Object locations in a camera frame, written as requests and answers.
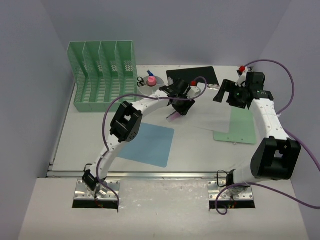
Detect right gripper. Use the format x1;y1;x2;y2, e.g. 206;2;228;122
214;80;249;110

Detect purple highlighter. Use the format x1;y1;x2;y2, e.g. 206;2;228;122
166;112;181;122

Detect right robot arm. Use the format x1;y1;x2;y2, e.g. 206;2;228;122
213;72;301;197

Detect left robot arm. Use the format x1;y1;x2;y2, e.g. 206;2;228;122
82;80;202;197

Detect white round desk organizer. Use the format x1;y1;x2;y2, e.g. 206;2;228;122
137;76;165;96

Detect white clipboard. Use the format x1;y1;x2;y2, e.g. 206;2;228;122
185;85;231;133

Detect black clipboard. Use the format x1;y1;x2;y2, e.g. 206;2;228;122
166;66;220;86

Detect green clipboard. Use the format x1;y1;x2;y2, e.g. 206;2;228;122
213;107;257;145

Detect blue clipboard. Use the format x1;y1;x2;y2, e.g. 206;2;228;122
117;123;175;168

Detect green mesh file organizer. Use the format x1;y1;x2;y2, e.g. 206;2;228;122
67;40;138;113

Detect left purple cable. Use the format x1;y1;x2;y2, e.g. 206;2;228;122
96;76;208;208

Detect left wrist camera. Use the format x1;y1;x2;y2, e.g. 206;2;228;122
187;80;202;99

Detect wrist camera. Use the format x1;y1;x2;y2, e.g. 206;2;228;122
187;80;202;99
236;66;248;87

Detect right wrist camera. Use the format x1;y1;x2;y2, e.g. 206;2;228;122
236;66;248;87

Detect black handled scissors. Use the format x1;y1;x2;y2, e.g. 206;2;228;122
136;76;146;88

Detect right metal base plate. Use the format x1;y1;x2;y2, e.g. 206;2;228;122
207;180;254;201

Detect metal base plate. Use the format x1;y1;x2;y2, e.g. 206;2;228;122
207;180;254;201
73;179;121;201

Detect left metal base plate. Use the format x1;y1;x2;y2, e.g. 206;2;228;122
73;179;121;201

